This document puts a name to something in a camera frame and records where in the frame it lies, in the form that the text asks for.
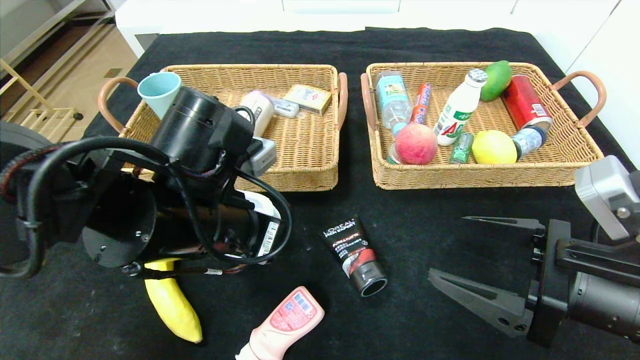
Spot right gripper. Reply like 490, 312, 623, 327
427, 215, 640, 349

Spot yellow lemon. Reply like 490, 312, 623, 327
471, 129, 518, 165

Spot pink red peach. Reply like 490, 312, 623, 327
394, 123, 439, 166

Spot pink squeeze bottle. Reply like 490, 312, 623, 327
235, 285, 326, 360

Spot white round plastic container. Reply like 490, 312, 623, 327
247, 191, 282, 221

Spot wicker basket holding food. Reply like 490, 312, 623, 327
360, 61, 607, 191

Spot wicker basket holding household items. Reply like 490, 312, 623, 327
97, 64, 348, 194

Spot green gum pack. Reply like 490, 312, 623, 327
448, 131, 474, 165

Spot small blue silver bottle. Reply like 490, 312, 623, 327
511, 125, 547, 161

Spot black face wash tube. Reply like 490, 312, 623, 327
317, 215, 388, 298

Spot white milk drink bottle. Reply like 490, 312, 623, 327
433, 68, 488, 147

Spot red drink can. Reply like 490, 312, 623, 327
500, 75, 553, 132

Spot orange candy tube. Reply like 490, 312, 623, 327
410, 83, 432, 126

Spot green mango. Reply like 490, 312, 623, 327
479, 60, 513, 103

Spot water bottle with blue label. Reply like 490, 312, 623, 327
375, 71, 414, 138

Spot white cabinet doors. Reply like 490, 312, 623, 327
565, 0, 640, 168

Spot yellow playing card box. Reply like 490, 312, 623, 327
283, 84, 333, 116

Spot clear plastic tool case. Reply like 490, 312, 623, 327
272, 97, 300, 119

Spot white roll with purple end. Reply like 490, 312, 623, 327
240, 90, 275, 138

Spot yellow banana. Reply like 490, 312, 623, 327
144, 257, 204, 344

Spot white counter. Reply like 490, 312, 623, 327
115, 0, 621, 58

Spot light teal plastic cup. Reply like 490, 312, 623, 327
137, 71, 182, 120

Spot light wooden rack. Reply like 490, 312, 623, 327
0, 59, 83, 146

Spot grey metal shelf unit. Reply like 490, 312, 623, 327
0, 0, 116, 66

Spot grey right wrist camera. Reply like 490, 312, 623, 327
574, 155, 640, 242

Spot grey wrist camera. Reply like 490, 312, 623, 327
574, 155, 640, 242
247, 137, 277, 177

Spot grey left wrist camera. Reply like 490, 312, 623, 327
247, 137, 277, 177

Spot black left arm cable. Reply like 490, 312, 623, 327
0, 136, 293, 280

